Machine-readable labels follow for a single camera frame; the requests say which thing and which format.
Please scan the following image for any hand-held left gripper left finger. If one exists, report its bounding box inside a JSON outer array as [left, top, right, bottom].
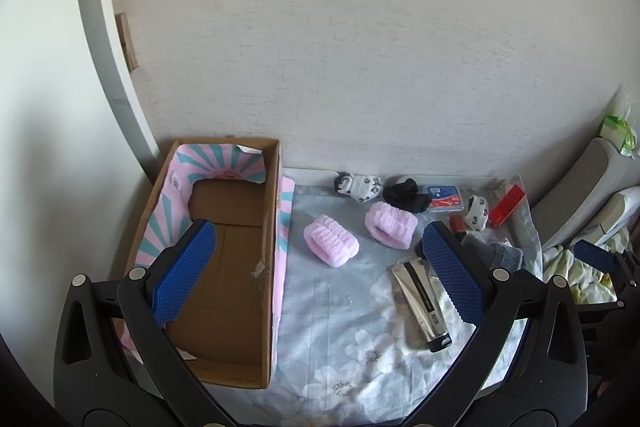
[[52, 219, 241, 427]]

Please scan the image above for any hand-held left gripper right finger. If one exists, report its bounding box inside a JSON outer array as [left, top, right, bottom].
[[400, 221, 588, 427]]

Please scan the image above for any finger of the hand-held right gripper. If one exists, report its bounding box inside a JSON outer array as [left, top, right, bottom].
[[572, 239, 640, 303]]

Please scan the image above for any cardboard box with pink lining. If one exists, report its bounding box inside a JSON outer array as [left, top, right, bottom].
[[117, 137, 296, 390]]

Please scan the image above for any grey sock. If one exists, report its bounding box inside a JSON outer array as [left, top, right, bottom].
[[460, 232, 525, 270]]

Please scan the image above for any pink fluffy wristband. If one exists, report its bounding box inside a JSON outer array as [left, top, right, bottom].
[[303, 214, 361, 268], [364, 202, 418, 250]]

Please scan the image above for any black sock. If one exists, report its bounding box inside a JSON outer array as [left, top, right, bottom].
[[382, 178, 432, 214]]

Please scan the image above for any floral blanket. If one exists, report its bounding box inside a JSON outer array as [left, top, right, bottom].
[[542, 227, 621, 305]]

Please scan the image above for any silver tube with black cap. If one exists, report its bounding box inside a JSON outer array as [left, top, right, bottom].
[[390, 257, 453, 353]]

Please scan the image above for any beige chair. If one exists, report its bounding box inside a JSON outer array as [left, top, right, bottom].
[[530, 137, 640, 253]]

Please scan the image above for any blue and red card box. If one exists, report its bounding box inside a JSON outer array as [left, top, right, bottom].
[[427, 185, 465, 211]]

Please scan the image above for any pale floral table cloth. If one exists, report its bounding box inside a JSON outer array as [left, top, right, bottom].
[[272, 179, 546, 413]]

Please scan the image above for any green tissue pack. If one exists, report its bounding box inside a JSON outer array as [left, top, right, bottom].
[[600, 114, 638, 158]]

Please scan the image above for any brown wall plate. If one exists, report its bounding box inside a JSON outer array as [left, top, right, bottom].
[[115, 12, 138, 72]]

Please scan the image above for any grey door frame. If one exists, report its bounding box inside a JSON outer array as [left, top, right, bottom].
[[72, 0, 161, 168]]

